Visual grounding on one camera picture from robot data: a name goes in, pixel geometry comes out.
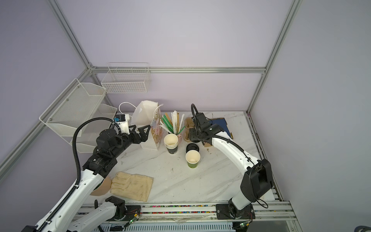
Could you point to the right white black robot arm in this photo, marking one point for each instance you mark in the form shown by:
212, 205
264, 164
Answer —
257, 173

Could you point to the white mesh shelf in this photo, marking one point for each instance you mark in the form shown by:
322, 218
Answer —
75, 93
95, 127

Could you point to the bundle of wrapped straws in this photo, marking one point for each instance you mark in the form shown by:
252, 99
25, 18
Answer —
173, 122

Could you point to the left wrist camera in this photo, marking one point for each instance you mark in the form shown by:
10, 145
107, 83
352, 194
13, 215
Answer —
122, 120

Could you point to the white wire basket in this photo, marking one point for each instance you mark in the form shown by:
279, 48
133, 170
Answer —
127, 78

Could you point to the lower white mesh shelf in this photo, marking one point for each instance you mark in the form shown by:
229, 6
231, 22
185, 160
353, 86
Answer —
95, 127

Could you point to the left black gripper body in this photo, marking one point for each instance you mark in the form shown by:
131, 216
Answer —
125, 141

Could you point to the stack of paper cups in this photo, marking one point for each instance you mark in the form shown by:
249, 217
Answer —
171, 142

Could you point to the green paper cup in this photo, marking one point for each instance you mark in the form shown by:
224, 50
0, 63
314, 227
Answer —
193, 158

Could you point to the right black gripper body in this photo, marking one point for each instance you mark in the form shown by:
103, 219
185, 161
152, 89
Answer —
193, 135

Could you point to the brown bowl with greens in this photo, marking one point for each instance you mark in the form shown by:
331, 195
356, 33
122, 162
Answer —
102, 188

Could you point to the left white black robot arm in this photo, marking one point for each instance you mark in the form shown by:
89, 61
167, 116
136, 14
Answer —
89, 176

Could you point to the upper white mesh shelf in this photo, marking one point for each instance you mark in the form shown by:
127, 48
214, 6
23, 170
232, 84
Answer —
75, 93

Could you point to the white paper gift bag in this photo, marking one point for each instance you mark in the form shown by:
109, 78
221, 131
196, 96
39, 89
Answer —
148, 113

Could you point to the black plastic cup lid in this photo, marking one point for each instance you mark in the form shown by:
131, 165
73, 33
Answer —
192, 147

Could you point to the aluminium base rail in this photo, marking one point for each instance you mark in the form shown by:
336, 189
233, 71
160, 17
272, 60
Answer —
207, 211

